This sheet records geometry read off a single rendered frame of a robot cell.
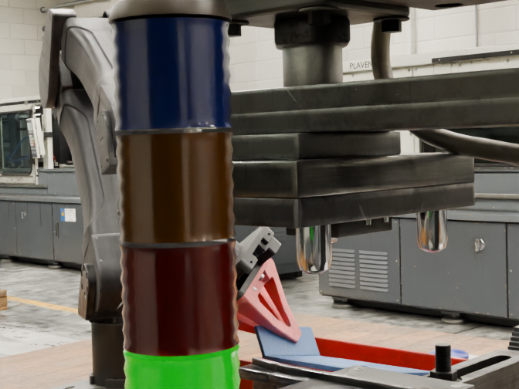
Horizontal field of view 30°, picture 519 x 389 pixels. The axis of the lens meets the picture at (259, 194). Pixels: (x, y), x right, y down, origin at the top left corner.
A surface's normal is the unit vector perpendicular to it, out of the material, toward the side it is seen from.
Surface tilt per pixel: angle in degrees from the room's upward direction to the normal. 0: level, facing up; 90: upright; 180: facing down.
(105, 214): 53
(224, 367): 76
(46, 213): 90
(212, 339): 104
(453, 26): 90
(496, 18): 90
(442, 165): 90
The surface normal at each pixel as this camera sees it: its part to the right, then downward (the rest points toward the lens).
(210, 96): 0.67, 0.26
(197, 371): 0.33, -0.21
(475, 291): -0.73, 0.06
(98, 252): 0.29, -0.58
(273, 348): 0.60, -0.52
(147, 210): -0.40, 0.30
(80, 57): -0.90, 0.03
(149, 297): -0.41, -0.18
